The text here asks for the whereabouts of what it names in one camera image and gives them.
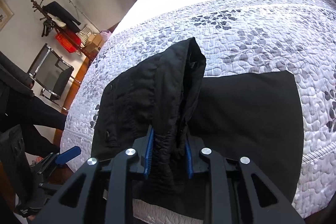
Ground framed wall picture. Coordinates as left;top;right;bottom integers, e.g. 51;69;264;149
0;0;14;31

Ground black metal frame chair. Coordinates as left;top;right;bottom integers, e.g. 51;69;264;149
28;43;81;112

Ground pink small object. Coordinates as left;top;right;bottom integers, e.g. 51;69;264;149
100;30;112;42

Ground dark grey folded garment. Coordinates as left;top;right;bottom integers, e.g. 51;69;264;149
132;70;305;221

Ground red hanging bag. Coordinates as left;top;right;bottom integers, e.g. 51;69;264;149
55;31;81;53

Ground black pants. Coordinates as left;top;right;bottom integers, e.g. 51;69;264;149
91;38;206;192

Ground wooden coat rack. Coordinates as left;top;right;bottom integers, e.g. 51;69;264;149
31;0;96;61

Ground white grey leaf quilt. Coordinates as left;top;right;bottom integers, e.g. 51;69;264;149
60;0;335;217

